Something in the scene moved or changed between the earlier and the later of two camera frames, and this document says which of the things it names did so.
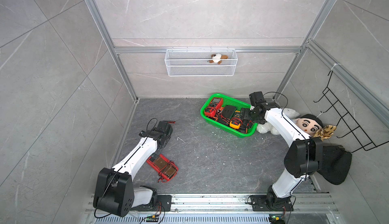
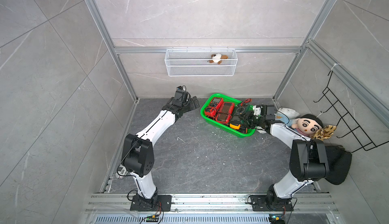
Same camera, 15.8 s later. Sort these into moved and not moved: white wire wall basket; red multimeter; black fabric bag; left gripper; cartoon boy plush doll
Moved: left gripper
Not moved: white wire wall basket; black fabric bag; cartoon boy plush doll; red multimeter
